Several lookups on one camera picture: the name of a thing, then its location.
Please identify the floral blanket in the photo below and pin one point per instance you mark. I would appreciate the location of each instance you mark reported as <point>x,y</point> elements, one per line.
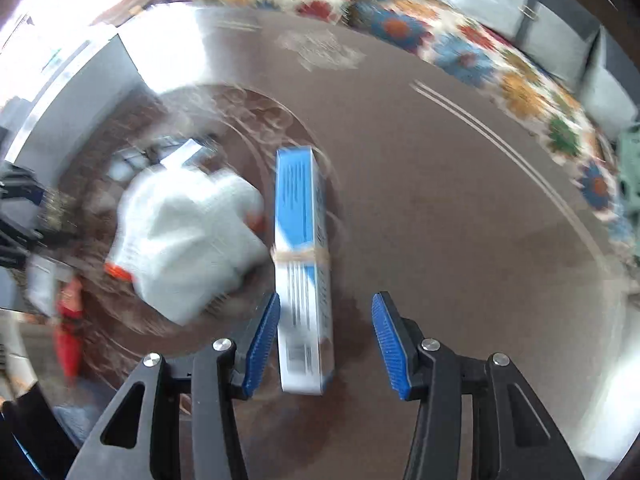
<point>450,50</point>

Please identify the tan rubber band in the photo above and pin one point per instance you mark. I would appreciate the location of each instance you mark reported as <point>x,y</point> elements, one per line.
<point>300,255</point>

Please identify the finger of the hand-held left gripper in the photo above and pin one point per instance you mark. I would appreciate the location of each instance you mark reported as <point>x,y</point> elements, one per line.
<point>20,190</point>
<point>17,250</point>

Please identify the grey sofa cushion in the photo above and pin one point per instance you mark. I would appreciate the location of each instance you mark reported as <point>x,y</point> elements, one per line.
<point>525,5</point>
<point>612,85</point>

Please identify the red packet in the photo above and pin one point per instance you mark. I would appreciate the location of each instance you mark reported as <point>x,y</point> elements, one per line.
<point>67,340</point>

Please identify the white board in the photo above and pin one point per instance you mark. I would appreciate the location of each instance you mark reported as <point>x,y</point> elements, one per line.
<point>75,110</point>

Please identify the blue and white box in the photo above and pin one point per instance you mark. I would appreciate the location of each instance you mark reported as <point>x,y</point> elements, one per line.
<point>300,210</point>

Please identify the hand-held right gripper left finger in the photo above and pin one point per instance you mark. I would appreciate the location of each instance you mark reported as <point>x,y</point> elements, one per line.
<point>261,345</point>

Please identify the white packet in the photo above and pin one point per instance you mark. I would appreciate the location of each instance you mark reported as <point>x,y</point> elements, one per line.
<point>175,156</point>

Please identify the green cloth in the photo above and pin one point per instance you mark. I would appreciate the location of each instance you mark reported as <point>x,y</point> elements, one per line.
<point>631,160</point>

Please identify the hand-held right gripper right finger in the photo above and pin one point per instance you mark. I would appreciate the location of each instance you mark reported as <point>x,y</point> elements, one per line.
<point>390,345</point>

